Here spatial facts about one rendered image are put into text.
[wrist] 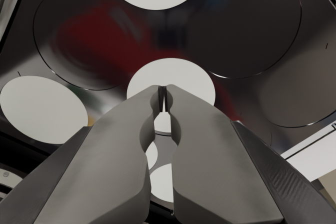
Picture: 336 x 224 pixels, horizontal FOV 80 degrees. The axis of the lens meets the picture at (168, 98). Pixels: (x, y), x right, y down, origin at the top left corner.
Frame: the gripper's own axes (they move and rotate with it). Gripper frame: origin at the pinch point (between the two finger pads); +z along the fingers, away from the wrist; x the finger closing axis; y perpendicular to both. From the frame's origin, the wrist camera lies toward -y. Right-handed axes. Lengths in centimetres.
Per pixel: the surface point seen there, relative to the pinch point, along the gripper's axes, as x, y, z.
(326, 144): 29.1, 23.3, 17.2
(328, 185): 115, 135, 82
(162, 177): -1.5, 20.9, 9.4
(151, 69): -1.5, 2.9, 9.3
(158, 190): -2.4, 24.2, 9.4
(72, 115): -11.7, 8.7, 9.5
